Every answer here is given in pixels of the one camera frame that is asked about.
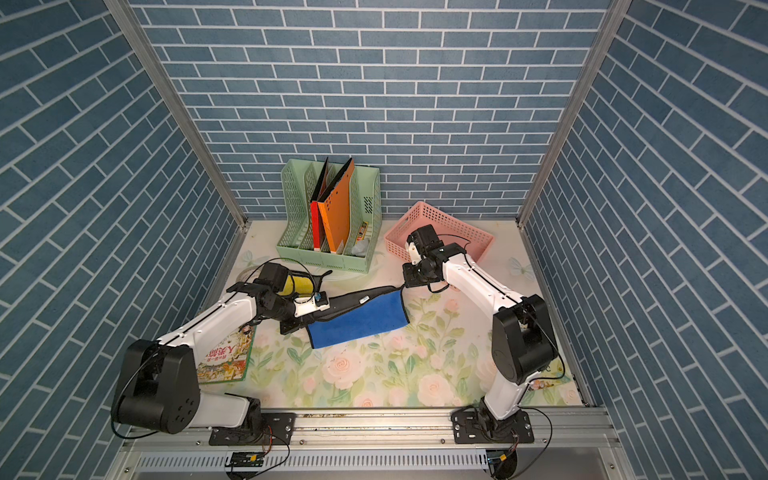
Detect yellow dishcloth black trim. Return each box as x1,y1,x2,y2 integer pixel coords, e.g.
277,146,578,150
278,270,332,298

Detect blue grey dishcloth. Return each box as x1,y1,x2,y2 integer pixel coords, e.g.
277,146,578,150
307,286,409,349

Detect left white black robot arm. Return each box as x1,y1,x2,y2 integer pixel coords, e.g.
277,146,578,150
110,258,323,438

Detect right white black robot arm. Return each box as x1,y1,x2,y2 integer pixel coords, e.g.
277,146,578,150
402,225,559,430

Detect pink plastic basket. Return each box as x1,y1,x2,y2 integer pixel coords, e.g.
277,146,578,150
385,201,495,262

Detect green plastic file organizer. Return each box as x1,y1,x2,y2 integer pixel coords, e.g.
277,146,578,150
276,159,382,273

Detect small items in organizer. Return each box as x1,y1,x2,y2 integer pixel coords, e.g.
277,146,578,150
350,222,370,257

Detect left picture book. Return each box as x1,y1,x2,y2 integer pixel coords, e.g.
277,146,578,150
197,326,254,384

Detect picture book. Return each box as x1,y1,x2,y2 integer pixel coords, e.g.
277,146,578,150
522,375,571,406
197,326,254,384

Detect red black folder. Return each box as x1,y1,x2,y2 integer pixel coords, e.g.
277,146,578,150
310,160,330,251

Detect orange folder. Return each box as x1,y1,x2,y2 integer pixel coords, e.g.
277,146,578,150
313,158,355,254

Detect right picture book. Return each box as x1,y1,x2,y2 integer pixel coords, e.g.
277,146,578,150
522,375,571,406

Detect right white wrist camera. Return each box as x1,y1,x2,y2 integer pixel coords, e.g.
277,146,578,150
406,234,422,265

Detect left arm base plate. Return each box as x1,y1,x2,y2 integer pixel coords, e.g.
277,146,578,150
208,412,296,447

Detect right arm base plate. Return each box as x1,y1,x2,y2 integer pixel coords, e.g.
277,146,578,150
451,409,535,444

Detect grey slotted cable duct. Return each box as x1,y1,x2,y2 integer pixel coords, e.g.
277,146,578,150
136,449,488,473

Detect aluminium mounting rail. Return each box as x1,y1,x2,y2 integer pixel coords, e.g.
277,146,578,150
119,407,620,454

